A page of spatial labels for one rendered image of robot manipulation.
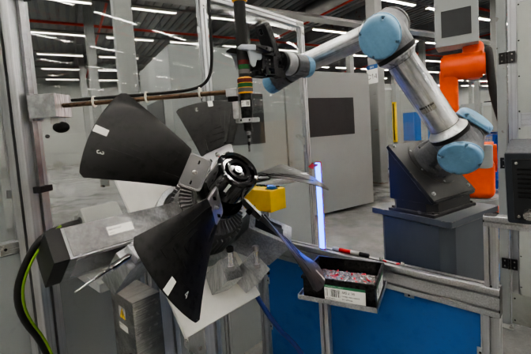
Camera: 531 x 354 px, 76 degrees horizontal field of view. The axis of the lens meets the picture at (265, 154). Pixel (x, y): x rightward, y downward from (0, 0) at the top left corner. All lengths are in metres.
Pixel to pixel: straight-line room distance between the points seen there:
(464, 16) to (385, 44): 3.69
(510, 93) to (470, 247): 1.35
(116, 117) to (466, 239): 1.12
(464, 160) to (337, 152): 4.07
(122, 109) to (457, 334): 1.12
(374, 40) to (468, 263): 0.79
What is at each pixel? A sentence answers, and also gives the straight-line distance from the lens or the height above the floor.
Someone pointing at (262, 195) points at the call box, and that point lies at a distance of 1.41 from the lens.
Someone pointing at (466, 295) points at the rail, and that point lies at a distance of 1.16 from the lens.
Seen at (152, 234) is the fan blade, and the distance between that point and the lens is 0.68.
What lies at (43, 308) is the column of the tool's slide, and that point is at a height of 0.80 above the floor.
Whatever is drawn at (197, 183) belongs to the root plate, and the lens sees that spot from 0.91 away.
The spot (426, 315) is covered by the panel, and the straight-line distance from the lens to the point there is 1.25.
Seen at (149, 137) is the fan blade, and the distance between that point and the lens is 0.88.
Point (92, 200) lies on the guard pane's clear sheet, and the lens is 1.52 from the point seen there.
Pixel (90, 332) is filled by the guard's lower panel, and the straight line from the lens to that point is 1.65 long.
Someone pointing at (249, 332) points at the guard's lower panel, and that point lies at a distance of 2.23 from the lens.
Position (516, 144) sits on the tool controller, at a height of 1.24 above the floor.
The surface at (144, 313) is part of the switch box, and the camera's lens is 1.18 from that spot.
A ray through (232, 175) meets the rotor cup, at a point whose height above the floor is 1.21.
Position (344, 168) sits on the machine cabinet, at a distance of 5.23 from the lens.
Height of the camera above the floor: 1.32
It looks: 4 degrees down
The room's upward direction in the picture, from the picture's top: 4 degrees counter-clockwise
